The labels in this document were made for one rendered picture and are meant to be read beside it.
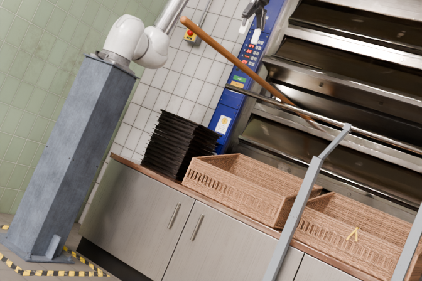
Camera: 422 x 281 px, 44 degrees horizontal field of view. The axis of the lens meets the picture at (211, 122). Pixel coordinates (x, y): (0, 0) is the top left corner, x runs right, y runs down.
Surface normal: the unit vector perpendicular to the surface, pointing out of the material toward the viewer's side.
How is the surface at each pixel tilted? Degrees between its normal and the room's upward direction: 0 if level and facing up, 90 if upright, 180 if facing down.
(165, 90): 90
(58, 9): 90
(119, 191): 90
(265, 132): 70
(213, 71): 90
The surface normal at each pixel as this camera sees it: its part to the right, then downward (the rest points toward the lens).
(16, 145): 0.80, 0.31
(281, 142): -0.30, -0.55
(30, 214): -0.47, -0.25
